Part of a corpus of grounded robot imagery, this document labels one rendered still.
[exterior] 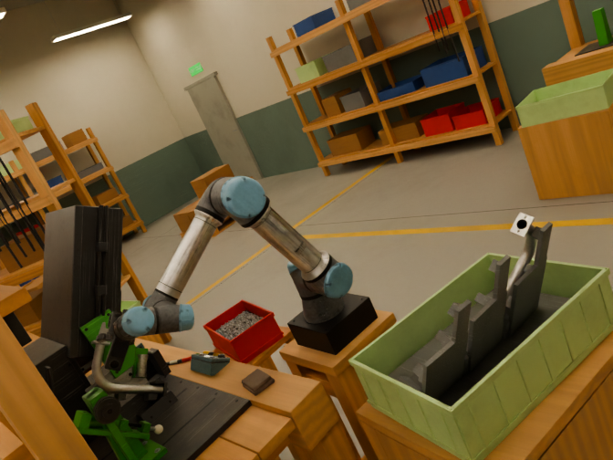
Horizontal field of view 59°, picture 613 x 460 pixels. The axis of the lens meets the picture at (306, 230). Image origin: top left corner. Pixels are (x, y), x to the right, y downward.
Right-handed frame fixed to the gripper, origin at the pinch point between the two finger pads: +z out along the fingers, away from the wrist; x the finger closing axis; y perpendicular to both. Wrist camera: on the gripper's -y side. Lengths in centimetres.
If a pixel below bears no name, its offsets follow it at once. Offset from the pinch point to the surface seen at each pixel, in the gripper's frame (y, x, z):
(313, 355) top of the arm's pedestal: 4, -65, -14
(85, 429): -25.5, 3.9, -9.1
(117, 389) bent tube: -12.5, -7.5, 14.5
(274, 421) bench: -20, -44, -30
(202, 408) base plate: -16.6, -32.3, -1.2
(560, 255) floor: 98, -268, 28
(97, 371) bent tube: -7.5, 0.0, 14.4
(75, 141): 456, -12, 799
